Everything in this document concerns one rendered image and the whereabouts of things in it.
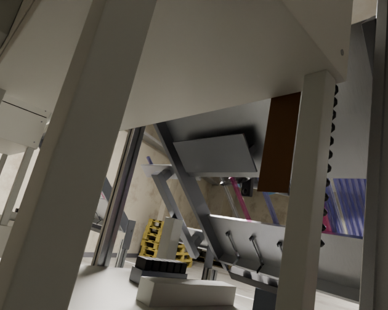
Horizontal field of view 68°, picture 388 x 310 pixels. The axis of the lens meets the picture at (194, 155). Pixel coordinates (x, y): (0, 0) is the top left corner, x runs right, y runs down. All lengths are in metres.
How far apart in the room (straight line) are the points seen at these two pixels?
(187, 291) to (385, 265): 0.39
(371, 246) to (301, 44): 0.27
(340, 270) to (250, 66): 0.72
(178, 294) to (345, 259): 0.49
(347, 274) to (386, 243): 0.55
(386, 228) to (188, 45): 0.35
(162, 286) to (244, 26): 0.49
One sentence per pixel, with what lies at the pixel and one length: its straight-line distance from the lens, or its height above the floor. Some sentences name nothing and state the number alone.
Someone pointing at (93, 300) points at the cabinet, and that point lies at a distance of 0.61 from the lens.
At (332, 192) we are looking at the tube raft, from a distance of 0.82.
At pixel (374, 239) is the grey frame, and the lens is 0.46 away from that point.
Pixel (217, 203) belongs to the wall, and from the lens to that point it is 9.42.
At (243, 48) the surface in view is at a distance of 0.38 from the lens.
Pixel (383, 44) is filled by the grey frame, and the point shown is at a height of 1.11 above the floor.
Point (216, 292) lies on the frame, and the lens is 0.75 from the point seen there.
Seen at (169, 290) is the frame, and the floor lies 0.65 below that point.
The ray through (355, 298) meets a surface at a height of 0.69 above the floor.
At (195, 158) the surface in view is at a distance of 0.96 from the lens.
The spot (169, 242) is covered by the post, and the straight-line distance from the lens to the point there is 1.30.
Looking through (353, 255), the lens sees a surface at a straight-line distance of 0.93.
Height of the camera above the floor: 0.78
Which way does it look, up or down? 14 degrees up
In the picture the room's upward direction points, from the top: 12 degrees clockwise
